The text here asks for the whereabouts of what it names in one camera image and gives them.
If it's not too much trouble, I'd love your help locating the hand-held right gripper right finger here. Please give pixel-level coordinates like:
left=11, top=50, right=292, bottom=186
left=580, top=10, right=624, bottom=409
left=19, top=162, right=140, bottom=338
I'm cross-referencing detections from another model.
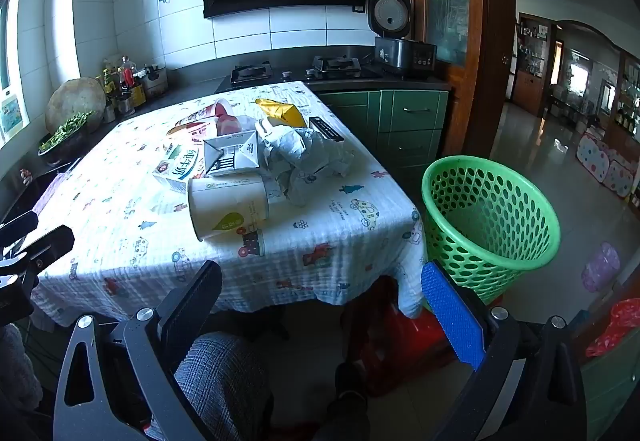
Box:
left=421, top=260, right=588, bottom=441

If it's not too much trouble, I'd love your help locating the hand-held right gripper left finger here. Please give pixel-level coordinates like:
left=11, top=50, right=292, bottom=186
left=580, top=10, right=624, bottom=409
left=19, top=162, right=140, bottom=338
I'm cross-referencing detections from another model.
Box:
left=52, top=261, right=223, bottom=441

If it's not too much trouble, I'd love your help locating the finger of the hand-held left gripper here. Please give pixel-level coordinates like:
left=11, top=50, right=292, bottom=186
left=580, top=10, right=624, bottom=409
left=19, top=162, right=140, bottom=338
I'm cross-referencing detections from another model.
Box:
left=0, top=210, right=40, bottom=244
left=0, top=225, right=76, bottom=283

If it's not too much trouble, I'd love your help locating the white paper cup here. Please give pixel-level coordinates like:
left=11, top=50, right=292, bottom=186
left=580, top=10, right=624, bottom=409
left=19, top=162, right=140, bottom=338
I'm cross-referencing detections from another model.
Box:
left=187, top=173, right=271, bottom=242

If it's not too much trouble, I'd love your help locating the green plastic basket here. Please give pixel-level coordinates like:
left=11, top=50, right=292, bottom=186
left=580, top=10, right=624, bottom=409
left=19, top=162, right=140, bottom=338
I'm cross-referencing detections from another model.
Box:
left=421, top=156, right=562, bottom=307

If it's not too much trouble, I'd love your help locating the green white milk box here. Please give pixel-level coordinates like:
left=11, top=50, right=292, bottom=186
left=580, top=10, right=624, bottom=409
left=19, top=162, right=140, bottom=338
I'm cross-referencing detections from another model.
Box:
left=152, top=141, right=208, bottom=194

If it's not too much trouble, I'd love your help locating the grey white milk carton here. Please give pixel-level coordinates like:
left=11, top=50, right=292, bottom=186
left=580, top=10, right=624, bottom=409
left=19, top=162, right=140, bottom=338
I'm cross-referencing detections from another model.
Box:
left=202, top=130, right=261, bottom=176

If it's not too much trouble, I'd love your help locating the white paper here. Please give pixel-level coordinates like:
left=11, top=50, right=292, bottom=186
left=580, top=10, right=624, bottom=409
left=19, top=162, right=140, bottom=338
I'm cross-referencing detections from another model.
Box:
left=256, top=117, right=357, bottom=208

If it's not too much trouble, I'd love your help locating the red cartoon cup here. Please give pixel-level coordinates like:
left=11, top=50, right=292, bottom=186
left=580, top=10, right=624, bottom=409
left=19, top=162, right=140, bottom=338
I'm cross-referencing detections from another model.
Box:
left=192, top=97, right=242, bottom=136

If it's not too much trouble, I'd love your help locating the yellow snack packet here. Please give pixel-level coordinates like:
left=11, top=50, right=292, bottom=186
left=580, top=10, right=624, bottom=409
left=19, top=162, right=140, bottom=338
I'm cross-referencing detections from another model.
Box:
left=255, top=98, right=307, bottom=129

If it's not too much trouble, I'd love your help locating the black remote control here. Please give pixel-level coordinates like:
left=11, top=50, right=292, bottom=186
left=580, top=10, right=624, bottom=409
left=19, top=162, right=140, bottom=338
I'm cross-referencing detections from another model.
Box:
left=308, top=117, right=346, bottom=143

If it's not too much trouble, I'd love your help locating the person's left forearm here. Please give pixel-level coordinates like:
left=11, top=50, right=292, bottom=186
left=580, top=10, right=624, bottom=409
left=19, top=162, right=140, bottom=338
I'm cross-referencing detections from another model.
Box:
left=0, top=323, right=43, bottom=414

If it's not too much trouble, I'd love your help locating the red plastic stool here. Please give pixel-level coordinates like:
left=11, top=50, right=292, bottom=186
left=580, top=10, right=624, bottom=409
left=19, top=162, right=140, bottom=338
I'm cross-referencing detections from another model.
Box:
left=350, top=278, right=503, bottom=372

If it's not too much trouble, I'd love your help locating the person's plaid trouser leg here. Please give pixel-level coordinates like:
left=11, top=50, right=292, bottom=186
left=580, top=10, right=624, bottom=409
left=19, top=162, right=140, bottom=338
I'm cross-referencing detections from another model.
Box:
left=150, top=333, right=271, bottom=441

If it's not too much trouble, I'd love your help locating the printed white tablecloth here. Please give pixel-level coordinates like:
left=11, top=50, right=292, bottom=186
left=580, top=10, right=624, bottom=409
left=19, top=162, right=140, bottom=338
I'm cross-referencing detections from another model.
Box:
left=31, top=81, right=426, bottom=327

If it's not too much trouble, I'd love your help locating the bowl of green vegetables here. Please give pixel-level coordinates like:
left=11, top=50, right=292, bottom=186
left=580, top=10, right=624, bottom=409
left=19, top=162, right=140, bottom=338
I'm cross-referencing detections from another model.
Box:
left=37, top=111, right=96, bottom=166

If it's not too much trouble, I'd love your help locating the person's black shoe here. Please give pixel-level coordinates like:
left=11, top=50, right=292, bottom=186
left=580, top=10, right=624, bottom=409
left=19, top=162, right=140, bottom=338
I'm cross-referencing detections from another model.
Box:
left=332, top=363, right=371, bottom=409

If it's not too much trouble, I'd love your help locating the round wooden chopping board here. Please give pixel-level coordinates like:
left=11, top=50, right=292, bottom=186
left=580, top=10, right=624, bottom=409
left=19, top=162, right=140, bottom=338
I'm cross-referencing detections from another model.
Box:
left=45, top=77, right=107, bottom=134

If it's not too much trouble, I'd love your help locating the purple plastic bag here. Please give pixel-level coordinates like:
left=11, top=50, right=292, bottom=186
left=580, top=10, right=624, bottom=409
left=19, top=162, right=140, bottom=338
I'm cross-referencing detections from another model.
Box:
left=581, top=241, right=621, bottom=293

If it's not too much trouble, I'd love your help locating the red plastic bag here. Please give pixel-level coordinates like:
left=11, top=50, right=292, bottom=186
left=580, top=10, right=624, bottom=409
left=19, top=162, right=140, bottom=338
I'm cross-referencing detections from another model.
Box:
left=586, top=298, right=640, bottom=358

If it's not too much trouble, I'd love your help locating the window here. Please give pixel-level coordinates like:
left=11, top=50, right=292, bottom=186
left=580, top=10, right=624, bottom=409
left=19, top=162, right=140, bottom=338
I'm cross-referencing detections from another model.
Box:
left=0, top=0, right=31, bottom=144

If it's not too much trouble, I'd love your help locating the red sauce bottle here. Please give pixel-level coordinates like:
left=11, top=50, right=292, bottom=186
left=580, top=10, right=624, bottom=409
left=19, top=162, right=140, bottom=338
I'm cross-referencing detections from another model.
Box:
left=120, top=57, right=138, bottom=89

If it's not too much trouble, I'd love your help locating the metal pot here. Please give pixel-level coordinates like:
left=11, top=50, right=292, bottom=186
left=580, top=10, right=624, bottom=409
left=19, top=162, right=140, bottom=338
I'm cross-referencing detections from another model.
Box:
left=142, top=65, right=168, bottom=98

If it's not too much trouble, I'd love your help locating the green kitchen cabinet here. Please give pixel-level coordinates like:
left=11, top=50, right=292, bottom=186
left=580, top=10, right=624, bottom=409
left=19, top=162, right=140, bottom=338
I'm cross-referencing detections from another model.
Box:
left=317, top=88, right=451, bottom=192

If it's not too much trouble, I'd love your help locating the dotted play tent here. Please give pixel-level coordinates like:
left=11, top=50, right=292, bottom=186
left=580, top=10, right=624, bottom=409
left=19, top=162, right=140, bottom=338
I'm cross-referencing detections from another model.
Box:
left=576, top=131, right=640, bottom=199

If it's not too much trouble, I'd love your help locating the wooden glass-door cabinet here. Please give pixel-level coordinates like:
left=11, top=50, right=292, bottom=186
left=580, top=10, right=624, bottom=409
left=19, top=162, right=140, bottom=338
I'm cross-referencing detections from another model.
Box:
left=402, top=0, right=516, bottom=156

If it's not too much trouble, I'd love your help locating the black gas stove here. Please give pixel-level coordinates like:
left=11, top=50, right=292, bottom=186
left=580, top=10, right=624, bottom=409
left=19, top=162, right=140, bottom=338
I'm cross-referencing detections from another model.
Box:
left=215, top=55, right=383, bottom=89

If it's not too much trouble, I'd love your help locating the wooden display cabinet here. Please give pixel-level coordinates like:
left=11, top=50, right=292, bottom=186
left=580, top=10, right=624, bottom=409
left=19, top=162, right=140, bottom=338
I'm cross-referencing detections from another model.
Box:
left=615, top=52, right=640, bottom=142
left=515, top=12, right=553, bottom=116

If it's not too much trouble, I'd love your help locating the black rice cooker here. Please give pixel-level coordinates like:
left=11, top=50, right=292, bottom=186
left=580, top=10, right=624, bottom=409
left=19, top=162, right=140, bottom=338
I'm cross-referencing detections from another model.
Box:
left=368, top=0, right=438, bottom=76

